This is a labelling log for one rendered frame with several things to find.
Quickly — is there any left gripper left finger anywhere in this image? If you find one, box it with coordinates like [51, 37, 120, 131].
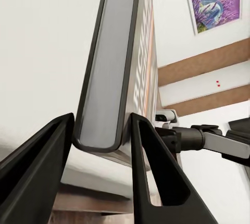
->
[0, 113, 75, 224]

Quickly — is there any hardback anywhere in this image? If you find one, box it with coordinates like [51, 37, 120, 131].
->
[71, 0, 158, 171]

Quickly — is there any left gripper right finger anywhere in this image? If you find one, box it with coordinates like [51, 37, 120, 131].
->
[131, 113, 219, 224]

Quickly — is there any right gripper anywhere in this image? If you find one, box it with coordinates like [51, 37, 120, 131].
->
[155, 126, 194, 154]

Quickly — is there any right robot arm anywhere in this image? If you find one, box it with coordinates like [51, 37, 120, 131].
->
[155, 109, 250, 167]

